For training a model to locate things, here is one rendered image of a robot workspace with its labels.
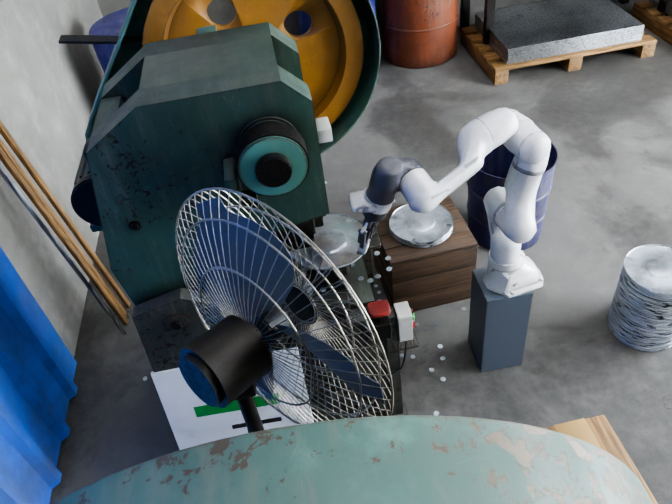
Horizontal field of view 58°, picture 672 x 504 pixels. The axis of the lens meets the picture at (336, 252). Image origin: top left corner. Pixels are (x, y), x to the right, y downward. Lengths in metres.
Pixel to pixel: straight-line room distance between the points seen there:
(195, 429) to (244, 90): 1.27
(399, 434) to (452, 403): 2.08
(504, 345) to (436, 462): 2.09
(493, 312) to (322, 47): 1.16
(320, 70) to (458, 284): 1.23
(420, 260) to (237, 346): 1.69
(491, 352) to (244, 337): 1.65
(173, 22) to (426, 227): 1.38
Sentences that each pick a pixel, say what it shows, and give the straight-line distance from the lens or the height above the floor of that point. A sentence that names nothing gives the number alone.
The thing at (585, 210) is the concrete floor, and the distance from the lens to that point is 3.53.
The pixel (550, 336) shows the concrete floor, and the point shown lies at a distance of 2.86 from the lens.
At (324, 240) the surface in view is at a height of 0.79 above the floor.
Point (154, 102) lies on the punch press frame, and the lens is 1.59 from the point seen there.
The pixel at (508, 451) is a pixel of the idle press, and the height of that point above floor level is 1.69.
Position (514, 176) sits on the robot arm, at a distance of 2.08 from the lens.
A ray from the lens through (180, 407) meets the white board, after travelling 2.24.
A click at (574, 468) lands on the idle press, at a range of 0.61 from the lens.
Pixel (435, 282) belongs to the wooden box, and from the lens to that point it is 2.80.
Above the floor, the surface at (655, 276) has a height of 0.35.
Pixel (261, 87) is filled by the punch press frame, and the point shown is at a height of 1.49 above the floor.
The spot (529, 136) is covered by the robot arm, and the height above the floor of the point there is 1.15.
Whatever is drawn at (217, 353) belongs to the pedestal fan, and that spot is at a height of 1.38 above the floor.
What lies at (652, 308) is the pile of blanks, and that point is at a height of 0.26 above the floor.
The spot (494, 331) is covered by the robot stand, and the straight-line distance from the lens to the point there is 2.50.
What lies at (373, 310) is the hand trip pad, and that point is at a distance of 1.90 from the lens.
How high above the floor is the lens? 2.18
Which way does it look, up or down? 42 degrees down
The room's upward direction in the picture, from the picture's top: 9 degrees counter-clockwise
